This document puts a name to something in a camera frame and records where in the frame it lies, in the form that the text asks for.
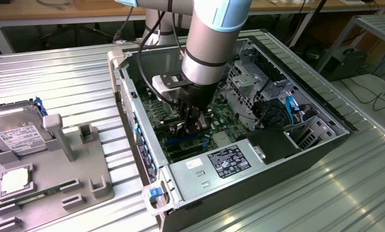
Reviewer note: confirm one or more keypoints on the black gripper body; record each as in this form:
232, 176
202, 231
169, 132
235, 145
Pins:
200, 95

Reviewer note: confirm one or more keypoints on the green graphics card with fan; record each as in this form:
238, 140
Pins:
180, 130

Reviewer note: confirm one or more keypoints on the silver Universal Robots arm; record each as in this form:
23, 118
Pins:
208, 43

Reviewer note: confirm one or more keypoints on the green motherboard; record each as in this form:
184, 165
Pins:
224, 113

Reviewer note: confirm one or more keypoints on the silver chipset heatsink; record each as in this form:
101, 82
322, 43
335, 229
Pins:
223, 139

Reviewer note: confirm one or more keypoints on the silver perforated drive cage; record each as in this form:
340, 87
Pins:
243, 79

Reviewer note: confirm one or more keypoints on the blue card retention latch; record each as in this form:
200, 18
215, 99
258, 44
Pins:
135, 128

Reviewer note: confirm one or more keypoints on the silver power supply with label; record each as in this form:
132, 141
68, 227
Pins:
192, 178

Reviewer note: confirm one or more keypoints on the black plastic air shroud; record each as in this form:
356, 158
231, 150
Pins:
272, 145

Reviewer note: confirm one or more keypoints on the blue case release latch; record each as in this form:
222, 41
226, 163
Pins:
153, 193

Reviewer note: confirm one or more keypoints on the silver disk bay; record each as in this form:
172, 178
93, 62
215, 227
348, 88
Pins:
308, 135

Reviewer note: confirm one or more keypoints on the black open PC case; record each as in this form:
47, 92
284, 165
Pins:
275, 193

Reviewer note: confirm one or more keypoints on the grey plastic parts rack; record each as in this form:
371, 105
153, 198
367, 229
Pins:
49, 169

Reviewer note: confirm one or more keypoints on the hard disk with white label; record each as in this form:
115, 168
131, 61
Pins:
15, 135

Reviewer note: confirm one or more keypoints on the long wooden desk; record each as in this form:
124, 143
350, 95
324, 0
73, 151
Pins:
49, 11

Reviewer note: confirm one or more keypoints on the green RAM stick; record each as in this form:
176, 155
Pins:
33, 196

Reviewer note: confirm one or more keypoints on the silver CPU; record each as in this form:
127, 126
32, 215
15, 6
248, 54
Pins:
15, 180

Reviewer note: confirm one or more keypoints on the metal slat side table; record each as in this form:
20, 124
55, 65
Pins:
379, 24

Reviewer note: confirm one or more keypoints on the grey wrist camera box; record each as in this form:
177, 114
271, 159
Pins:
163, 88

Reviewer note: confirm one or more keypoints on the black chassis intrusion switch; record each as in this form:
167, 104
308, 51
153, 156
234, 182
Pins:
133, 94

